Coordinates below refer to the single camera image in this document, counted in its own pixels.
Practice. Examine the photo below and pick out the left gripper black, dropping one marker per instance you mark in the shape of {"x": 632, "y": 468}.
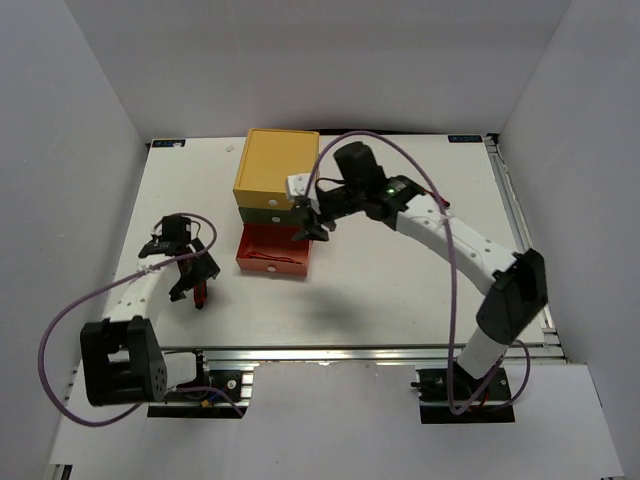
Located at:
{"x": 204, "y": 268}

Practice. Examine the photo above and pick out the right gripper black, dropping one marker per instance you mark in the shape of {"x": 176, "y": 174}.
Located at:
{"x": 312, "y": 230}

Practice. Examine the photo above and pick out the red utility knife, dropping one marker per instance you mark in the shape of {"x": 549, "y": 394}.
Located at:
{"x": 445, "y": 203}
{"x": 274, "y": 258}
{"x": 200, "y": 295}

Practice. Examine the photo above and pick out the red bottom drawer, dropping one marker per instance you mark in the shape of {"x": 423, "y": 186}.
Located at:
{"x": 273, "y": 240}

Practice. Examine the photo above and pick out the yellow top drawer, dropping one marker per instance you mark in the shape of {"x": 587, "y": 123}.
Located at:
{"x": 258, "y": 199}

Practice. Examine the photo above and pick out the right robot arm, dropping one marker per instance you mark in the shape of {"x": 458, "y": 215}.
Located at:
{"x": 513, "y": 284}

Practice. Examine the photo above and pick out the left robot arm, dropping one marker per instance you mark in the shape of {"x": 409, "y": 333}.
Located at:
{"x": 122, "y": 360}

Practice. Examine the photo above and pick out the yellow drawer cabinet shell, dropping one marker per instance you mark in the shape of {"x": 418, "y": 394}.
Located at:
{"x": 270, "y": 155}

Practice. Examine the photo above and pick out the left blue table sticker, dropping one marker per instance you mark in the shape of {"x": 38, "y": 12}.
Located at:
{"x": 168, "y": 143}

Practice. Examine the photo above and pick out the blue table sticker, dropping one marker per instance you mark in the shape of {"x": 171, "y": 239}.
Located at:
{"x": 465, "y": 139}
{"x": 168, "y": 143}

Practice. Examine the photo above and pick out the right blue table sticker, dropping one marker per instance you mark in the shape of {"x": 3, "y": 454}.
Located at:
{"x": 465, "y": 139}

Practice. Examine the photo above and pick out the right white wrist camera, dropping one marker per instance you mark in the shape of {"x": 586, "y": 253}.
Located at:
{"x": 297, "y": 186}

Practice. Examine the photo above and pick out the aluminium front rail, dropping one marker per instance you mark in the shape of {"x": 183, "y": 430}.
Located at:
{"x": 248, "y": 357}

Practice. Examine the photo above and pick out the aluminium rail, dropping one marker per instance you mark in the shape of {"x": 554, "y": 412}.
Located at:
{"x": 520, "y": 235}
{"x": 248, "y": 357}

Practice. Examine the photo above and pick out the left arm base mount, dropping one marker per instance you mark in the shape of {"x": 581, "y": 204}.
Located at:
{"x": 200, "y": 389}

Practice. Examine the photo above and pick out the aluminium right side rail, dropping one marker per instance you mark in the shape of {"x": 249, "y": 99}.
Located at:
{"x": 520, "y": 235}

